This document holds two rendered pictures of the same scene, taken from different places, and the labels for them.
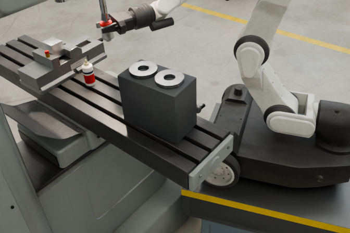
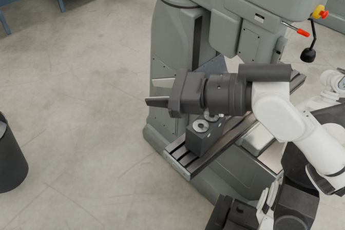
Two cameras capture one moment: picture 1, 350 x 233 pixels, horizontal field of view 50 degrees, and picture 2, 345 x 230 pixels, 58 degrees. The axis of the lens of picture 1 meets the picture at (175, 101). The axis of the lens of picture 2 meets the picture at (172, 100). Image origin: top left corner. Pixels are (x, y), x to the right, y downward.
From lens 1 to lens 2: 159 cm
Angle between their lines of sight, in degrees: 68
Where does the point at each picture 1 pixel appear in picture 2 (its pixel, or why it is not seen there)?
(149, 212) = (221, 186)
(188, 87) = (195, 135)
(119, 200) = (217, 161)
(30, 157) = not seen: hidden behind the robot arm
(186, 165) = (169, 148)
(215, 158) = (175, 164)
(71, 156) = not seen: hidden behind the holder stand
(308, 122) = not seen: outside the picture
